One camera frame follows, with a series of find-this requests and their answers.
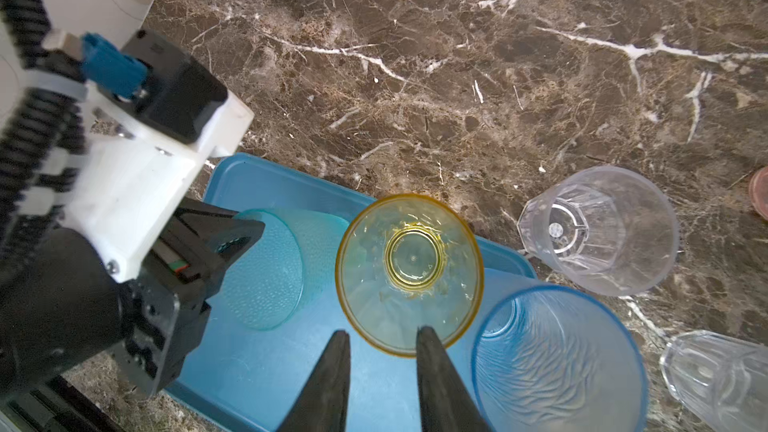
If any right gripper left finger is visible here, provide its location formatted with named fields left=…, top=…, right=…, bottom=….
left=278, top=330, right=351, bottom=432

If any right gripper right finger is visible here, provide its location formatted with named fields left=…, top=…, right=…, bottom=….
left=416, top=326, right=491, bottom=431

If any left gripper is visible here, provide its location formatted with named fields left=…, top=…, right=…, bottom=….
left=1, top=198, right=265, bottom=399

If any green textured plastic cup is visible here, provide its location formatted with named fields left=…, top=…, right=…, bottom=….
left=216, top=208, right=349, bottom=331

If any teal plastic tray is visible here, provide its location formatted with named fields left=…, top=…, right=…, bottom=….
left=165, top=152, right=539, bottom=432

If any blue textured plastic cup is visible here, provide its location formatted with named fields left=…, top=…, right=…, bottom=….
left=471, top=272, right=649, bottom=431

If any yellow plastic cup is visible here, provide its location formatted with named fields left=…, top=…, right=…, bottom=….
left=335, top=193, right=484, bottom=358

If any pink plastic cup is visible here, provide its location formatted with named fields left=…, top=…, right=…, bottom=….
left=748, top=166, right=768, bottom=220

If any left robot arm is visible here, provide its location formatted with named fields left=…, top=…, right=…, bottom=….
left=1, top=0, right=264, bottom=402

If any clear cup beside blue cup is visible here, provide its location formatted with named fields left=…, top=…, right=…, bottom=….
left=517, top=166, right=680, bottom=296

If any clear faceted cup centre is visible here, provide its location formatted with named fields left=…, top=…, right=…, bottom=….
left=660, top=330, right=767, bottom=431

